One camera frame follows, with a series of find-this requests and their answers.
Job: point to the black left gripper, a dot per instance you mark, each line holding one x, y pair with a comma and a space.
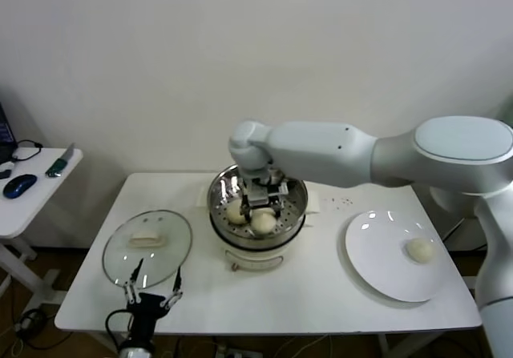
146, 306

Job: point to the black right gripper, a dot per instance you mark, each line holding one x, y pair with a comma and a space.
258, 195

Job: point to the white steamed baozi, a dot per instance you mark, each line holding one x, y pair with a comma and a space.
420, 250
233, 214
263, 222

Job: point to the glass pot lid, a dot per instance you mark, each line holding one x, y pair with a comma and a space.
176, 234

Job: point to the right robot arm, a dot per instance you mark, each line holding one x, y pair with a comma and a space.
320, 150

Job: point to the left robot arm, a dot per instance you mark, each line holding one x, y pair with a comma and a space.
136, 348

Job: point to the stainless steel steamer basket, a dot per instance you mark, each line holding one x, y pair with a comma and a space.
222, 194

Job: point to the white electric cooker pot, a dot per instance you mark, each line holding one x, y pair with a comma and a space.
256, 260

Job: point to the white work table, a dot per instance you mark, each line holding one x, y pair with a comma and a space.
280, 302

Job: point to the white power strip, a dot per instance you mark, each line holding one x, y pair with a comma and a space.
226, 352

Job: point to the white round plate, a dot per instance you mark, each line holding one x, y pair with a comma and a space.
368, 246

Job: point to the white side table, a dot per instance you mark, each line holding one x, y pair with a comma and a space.
36, 202

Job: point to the blue computer mouse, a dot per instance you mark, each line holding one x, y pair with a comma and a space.
20, 185

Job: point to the black white usb adapter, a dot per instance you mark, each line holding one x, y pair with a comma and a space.
5, 174

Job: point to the black laptop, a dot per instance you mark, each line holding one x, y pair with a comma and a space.
4, 133

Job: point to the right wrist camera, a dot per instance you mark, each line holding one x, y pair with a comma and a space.
280, 187

